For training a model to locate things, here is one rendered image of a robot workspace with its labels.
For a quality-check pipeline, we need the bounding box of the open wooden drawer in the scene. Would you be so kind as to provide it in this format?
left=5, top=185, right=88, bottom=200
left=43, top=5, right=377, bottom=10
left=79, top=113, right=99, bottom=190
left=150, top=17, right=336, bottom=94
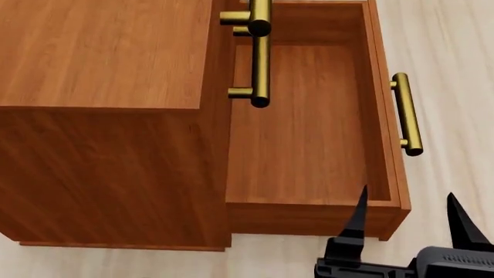
left=225, top=0, right=412, bottom=242

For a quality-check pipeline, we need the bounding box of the wooden cabinet body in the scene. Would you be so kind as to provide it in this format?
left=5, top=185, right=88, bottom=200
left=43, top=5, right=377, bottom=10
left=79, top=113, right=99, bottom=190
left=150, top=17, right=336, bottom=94
left=0, top=0, right=242, bottom=253

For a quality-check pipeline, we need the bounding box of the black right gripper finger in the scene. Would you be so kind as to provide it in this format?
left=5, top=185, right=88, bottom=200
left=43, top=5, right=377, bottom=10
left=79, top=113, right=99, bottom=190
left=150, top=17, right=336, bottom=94
left=323, top=183, right=369, bottom=269
left=446, top=192, right=494, bottom=253

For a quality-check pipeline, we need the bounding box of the brass drawer bar handle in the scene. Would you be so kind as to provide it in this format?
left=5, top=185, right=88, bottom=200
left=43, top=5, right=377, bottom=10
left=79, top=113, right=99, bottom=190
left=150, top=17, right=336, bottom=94
left=227, top=25, right=271, bottom=109
left=219, top=0, right=272, bottom=38
left=388, top=72, right=424, bottom=158

